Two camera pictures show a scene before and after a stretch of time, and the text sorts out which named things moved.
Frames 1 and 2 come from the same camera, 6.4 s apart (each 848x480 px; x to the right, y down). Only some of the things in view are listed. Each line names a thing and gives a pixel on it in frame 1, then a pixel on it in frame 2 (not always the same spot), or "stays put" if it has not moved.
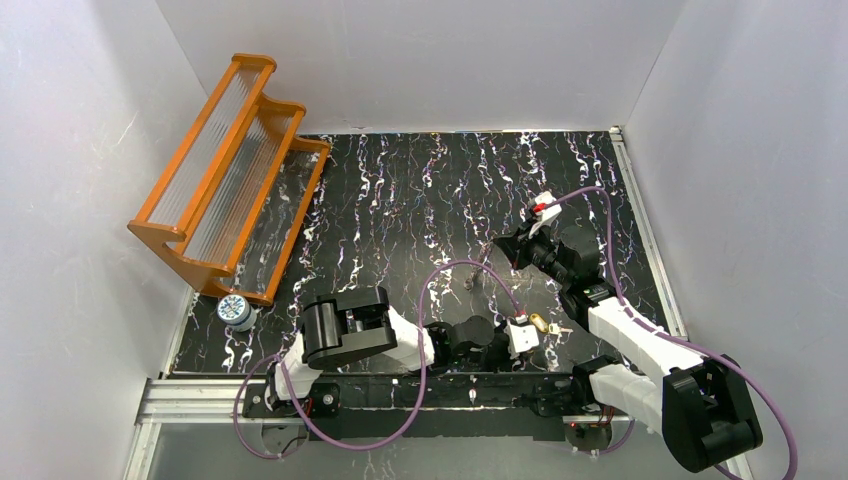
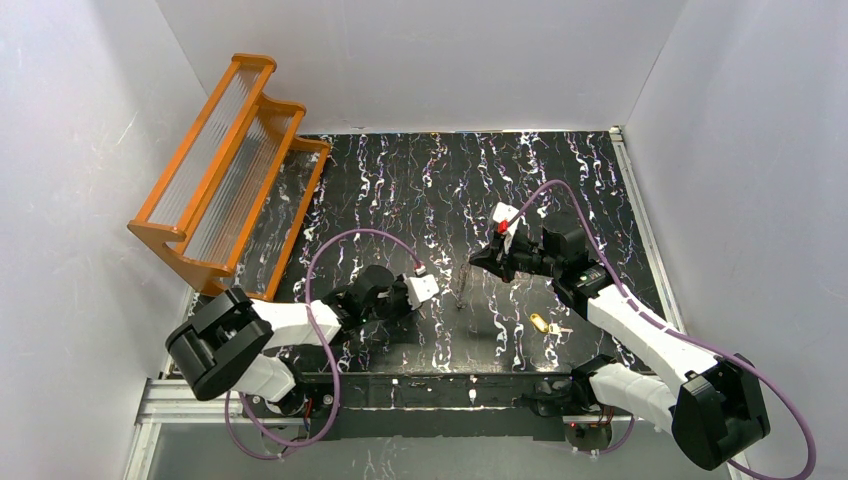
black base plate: (423, 406) stays put
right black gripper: (525, 245) stays put
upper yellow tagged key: (551, 328) stays put
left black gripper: (500, 350) → (403, 297)
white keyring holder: (476, 273) → (461, 300)
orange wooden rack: (228, 208) stays put
